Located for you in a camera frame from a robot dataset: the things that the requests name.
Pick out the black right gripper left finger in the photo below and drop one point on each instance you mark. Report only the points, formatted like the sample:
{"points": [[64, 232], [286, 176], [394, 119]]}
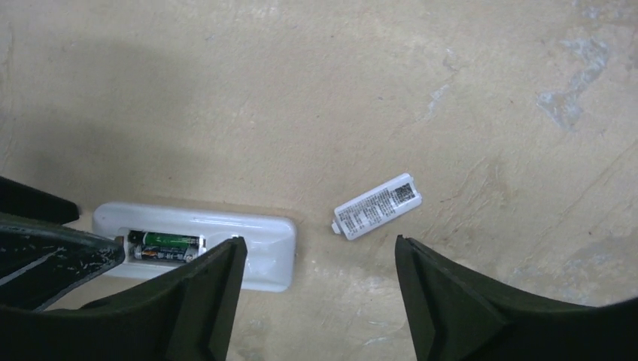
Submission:
{"points": [[185, 314]]}

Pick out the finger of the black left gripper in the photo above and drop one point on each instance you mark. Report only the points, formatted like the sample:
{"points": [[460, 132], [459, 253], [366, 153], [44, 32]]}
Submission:
{"points": [[41, 262], [24, 201]]}

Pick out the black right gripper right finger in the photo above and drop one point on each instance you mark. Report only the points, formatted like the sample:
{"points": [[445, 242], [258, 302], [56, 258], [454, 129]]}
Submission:
{"points": [[455, 313]]}

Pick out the black silver AAA battery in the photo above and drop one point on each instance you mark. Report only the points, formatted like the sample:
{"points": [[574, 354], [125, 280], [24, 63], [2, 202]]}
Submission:
{"points": [[165, 254]]}

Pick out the green black AAA battery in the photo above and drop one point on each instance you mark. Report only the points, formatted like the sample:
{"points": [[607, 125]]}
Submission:
{"points": [[163, 239]]}

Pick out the white remote control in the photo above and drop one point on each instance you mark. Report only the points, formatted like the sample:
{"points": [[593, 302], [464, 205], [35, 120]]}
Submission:
{"points": [[271, 241]]}

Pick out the white battery compartment cover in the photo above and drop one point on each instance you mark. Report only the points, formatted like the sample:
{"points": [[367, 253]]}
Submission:
{"points": [[376, 207]]}

